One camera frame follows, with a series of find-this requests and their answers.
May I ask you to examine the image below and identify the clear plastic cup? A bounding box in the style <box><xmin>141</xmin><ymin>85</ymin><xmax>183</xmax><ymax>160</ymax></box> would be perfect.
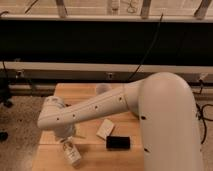
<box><xmin>96</xmin><ymin>83</ymin><xmax>111</xmax><ymax>94</ymax></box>

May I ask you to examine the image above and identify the black floor cable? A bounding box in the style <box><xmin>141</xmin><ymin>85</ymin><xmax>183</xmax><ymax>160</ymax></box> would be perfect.
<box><xmin>195</xmin><ymin>102</ymin><xmax>213</xmax><ymax>145</ymax></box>

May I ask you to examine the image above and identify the beige rectangular block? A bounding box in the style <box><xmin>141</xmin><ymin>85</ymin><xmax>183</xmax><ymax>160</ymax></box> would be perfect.
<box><xmin>96</xmin><ymin>119</ymin><xmax>115</xmax><ymax>139</ymax></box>

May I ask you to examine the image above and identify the clear plastic bottle white label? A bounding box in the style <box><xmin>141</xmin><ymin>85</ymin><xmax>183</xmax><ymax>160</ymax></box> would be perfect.
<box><xmin>62</xmin><ymin>139</ymin><xmax>82</xmax><ymax>167</ymax></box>

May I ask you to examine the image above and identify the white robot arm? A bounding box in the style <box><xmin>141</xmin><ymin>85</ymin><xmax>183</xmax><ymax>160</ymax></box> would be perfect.
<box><xmin>37</xmin><ymin>72</ymin><xmax>204</xmax><ymax>171</ymax></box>

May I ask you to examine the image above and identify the black rectangular box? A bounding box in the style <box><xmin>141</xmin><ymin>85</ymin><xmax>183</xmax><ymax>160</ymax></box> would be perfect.
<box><xmin>106</xmin><ymin>136</ymin><xmax>130</xmax><ymax>149</ymax></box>

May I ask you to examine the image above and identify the grey metal wall rail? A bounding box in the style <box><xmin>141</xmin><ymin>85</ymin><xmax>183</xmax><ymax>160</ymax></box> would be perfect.
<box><xmin>0</xmin><ymin>60</ymin><xmax>213</xmax><ymax>84</ymax></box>

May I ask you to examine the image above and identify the black hanging cable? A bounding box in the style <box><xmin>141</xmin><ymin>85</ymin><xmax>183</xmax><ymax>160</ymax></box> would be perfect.
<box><xmin>126</xmin><ymin>12</ymin><xmax>165</xmax><ymax>82</ymax></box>

